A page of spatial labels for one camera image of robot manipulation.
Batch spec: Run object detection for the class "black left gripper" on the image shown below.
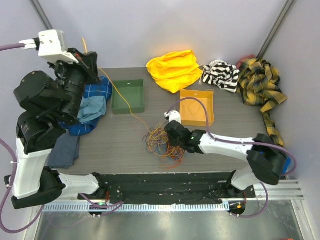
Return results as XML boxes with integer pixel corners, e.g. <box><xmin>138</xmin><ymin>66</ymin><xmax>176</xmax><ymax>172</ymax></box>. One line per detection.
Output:
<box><xmin>48</xmin><ymin>48</ymin><xmax>102</xmax><ymax>122</ymax></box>

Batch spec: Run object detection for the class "orange yellow wire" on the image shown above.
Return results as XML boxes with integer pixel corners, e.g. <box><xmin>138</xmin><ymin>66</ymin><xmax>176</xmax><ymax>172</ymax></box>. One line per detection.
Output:
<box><xmin>81</xmin><ymin>37</ymin><xmax>153</xmax><ymax>136</ymax></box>

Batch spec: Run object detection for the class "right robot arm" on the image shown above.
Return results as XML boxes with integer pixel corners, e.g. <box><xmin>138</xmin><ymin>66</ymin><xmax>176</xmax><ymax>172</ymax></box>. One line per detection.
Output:
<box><xmin>164</xmin><ymin>120</ymin><xmax>287</xmax><ymax>198</ymax></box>

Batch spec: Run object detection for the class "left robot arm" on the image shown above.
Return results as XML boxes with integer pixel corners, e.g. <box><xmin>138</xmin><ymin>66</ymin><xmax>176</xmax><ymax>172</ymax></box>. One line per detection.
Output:
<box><xmin>4</xmin><ymin>48</ymin><xmax>107</xmax><ymax>210</ymax></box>

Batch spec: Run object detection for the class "yellow plastic bin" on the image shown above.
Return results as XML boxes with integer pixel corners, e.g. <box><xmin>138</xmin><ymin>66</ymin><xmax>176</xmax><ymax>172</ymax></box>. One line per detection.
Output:
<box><xmin>179</xmin><ymin>89</ymin><xmax>215</xmax><ymax>127</ymax></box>

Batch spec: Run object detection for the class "blue plaid cloth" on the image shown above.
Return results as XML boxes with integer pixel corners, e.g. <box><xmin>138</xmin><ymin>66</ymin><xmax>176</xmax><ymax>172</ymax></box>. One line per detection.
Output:
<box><xmin>60</xmin><ymin>76</ymin><xmax>112</xmax><ymax>136</ymax></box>

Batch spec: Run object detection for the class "light blue cloth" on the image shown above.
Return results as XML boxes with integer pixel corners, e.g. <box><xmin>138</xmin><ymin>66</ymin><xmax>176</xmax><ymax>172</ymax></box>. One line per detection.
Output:
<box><xmin>77</xmin><ymin>96</ymin><xmax>107</xmax><ymax>124</ymax></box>

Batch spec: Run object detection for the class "green plastic bin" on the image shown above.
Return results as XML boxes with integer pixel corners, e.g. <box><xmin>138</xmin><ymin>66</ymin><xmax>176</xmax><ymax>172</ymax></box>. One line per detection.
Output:
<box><xmin>111</xmin><ymin>79</ymin><xmax>145</xmax><ymax>115</ymax></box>

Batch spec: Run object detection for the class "yellow cloth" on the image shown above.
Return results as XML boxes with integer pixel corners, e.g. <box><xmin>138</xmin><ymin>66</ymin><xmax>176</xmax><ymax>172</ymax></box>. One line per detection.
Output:
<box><xmin>146</xmin><ymin>49</ymin><xmax>202</xmax><ymax>94</ymax></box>

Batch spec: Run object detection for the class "black white striped cloth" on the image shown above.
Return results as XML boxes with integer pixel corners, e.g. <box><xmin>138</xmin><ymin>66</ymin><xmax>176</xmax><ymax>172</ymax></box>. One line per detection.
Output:
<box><xmin>199</xmin><ymin>59</ymin><xmax>240</xmax><ymax>94</ymax></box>

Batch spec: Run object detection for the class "grey folded cloth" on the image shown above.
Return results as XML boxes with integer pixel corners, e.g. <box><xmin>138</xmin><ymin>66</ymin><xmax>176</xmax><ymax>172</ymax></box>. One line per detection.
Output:
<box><xmin>46</xmin><ymin>133</ymin><xmax>80</xmax><ymax>169</ymax></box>

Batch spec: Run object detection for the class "yellow black plaid shirt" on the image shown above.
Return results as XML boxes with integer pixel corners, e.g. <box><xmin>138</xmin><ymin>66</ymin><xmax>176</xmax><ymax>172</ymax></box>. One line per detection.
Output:
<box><xmin>238</xmin><ymin>58</ymin><xmax>288</xmax><ymax>147</ymax></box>

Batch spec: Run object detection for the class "pink cloth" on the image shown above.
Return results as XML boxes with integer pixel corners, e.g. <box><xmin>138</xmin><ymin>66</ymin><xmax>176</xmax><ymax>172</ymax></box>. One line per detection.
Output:
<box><xmin>236</xmin><ymin>54</ymin><xmax>256</xmax><ymax>68</ymax></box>

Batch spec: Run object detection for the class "bright blue cloth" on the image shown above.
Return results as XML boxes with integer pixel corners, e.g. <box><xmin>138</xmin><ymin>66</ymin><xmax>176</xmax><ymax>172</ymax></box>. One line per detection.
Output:
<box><xmin>282</xmin><ymin>156</ymin><xmax>292</xmax><ymax>175</ymax></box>

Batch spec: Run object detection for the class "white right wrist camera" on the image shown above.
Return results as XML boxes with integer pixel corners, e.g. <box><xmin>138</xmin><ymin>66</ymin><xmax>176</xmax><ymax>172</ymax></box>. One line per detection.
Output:
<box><xmin>164</xmin><ymin>110</ymin><xmax>182</xmax><ymax>124</ymax></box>

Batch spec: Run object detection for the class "tangled coloured wire pile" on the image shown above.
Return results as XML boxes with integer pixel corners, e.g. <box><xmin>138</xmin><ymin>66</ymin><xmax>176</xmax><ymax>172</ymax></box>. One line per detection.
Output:
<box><xmin>142</xmin><ymin>122</ymin><xmax>188</xmax><ymax>170</ymax></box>

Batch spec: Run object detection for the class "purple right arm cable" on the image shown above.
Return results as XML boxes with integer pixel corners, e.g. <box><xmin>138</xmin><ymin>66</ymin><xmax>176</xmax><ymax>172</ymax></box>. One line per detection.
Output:
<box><xmin>167</xmin><ymin>96</ymin><xmax>298</xmax><ymax>219</ymax></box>

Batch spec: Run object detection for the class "yellow wire in bin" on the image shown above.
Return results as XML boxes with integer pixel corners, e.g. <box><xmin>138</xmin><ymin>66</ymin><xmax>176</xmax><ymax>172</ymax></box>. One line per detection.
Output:
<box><xmin>182</xmin><ymin>97</ymin><xmax>203</xmax><ymax>116</ymax></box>

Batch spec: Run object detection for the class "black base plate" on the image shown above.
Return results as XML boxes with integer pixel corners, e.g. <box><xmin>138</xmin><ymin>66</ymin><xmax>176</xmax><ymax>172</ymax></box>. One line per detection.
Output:
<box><xmin>87</xmin><ymin>172</ymin><xmax>256</xmax><ymax>205</ymax></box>

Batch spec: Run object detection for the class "aluminium frame rail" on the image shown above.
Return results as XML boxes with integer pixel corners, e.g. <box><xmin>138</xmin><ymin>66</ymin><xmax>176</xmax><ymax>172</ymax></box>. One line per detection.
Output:
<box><xmin>42</xmin><ymin>180</ymin><xmax>305</xmax><ymax>216</ymax></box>

